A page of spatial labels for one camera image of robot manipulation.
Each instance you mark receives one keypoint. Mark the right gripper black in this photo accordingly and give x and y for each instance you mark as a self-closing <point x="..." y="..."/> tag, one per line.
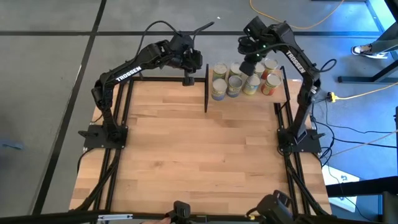
<point x="255" y="43"/>

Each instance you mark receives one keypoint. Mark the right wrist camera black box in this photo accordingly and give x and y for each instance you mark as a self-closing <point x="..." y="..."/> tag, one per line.
<point x="247" y="68"/>

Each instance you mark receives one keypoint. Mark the white printed sheet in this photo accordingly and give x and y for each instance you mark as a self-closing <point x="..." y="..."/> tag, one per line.
<point x="342" y="180"/>

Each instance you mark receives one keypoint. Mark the person's hand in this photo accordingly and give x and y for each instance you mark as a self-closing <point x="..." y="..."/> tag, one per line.
<point x="160" y="221"/>

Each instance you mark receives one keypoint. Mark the black aluminium frame rail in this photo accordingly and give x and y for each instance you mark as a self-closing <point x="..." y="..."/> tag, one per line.
<point x="129" y="93"/>
<point x="161" y="79"/>
<point x="279" y="118"/>
<point x="120" y="93"/>
<point x="303" y="203"/>

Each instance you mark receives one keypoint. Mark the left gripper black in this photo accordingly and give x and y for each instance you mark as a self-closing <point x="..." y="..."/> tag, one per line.
<point x="186" y="56"/>

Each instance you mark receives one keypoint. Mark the blue yellow carrots tin can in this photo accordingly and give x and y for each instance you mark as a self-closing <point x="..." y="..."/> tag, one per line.
<point x="252" y="84"/>

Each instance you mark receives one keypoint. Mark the orange red labelled tin can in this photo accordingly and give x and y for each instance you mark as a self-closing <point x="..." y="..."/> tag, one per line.
<point x="270" y="64"/>

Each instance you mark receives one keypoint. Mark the person's shoe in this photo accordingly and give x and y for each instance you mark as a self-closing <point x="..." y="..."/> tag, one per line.
<point x="367" y="49"/>

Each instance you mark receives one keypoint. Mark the wooden shelf board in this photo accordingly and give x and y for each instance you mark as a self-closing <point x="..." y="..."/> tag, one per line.
<point x="248" y="99"/>

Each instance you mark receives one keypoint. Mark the black table edge beam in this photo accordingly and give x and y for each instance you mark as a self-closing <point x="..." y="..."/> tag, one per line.
<point x="46" y="217"/>

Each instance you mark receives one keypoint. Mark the orange red pineapple tin can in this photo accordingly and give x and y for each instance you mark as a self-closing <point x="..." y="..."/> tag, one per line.
<point x="271" y="84"/>

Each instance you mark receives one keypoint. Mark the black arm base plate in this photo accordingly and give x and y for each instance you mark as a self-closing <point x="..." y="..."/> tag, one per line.
<point x="93" y="140"/>
<point x="312" y="144"/>

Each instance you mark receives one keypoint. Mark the silver metal bracket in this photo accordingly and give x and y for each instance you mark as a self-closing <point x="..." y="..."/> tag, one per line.
<point x="115" y="216"/>

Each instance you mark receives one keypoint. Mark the black floor beam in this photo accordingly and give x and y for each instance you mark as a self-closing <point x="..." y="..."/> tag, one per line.
<point x="363" y="186"/>

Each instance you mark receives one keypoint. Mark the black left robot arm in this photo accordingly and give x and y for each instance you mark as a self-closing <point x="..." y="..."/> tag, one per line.
<point x="130" y="73"/>

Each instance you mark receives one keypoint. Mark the person's leg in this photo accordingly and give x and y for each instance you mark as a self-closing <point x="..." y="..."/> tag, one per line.
<point x="387" y="42"/>

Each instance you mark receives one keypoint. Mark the blue peas tin can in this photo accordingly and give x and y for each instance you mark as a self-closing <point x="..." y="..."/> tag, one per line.
<point x="234" y="85"/>

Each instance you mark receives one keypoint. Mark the black desk frame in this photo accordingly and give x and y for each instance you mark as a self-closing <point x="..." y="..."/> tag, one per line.
<point x="367" y="79"/>

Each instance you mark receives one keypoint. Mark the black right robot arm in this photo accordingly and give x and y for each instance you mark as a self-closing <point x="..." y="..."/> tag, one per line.
<point x="298" y="65"/>

